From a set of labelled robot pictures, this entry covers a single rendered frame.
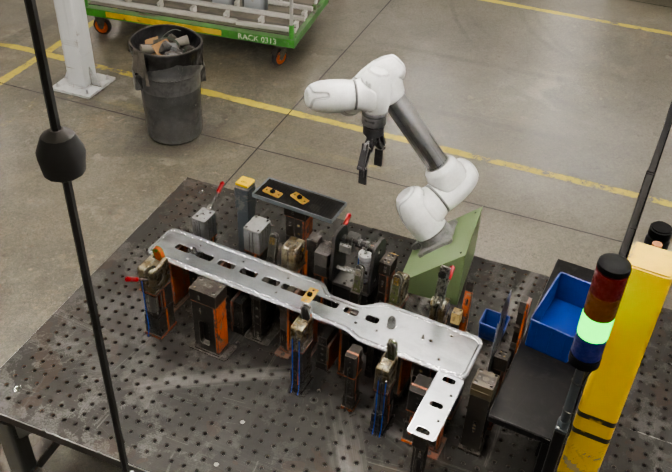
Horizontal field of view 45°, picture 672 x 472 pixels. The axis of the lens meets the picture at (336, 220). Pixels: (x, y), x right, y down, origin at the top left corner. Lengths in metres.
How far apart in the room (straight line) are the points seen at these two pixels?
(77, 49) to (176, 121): 1.13
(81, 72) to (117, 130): 0.69
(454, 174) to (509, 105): 3.04
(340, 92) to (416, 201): 0.95
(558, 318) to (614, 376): 1.07
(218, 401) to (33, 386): 0.71
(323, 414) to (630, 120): 4.21
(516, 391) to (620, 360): 0.85
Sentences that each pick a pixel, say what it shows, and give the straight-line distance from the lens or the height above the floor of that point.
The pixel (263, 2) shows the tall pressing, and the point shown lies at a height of 0.36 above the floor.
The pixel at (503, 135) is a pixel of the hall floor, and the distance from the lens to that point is 6.15.
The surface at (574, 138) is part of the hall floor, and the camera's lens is 6.28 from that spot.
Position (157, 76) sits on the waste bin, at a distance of 5.56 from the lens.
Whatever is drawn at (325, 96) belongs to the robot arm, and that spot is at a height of 1.81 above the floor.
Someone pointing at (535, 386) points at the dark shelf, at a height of 1.03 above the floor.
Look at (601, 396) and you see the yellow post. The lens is 2.16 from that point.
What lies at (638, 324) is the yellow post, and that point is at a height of 1.85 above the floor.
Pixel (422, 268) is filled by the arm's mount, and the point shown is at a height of 0.83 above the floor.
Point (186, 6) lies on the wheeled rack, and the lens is 7.28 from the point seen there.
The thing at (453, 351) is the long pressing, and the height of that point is 1.00.
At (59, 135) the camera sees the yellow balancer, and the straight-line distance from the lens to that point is 0.51.
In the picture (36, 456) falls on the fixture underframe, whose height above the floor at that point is 0.23.
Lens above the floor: 3.14
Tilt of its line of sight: 38 degrees down
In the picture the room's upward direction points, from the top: 3 degrees clockwise
